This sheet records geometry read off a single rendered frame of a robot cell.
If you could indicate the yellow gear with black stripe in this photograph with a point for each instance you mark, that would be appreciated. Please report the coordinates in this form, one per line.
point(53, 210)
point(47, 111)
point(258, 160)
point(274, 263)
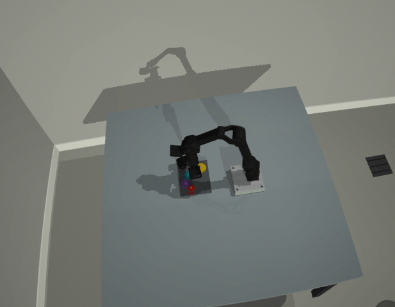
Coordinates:
point(203, 167)

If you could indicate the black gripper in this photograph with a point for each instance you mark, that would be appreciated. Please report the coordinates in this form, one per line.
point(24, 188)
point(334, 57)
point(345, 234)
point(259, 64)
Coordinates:
point(194, 170)

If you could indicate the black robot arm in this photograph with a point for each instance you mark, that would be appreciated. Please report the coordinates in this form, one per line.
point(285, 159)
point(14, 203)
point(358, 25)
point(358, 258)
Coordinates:
point(191, 146)

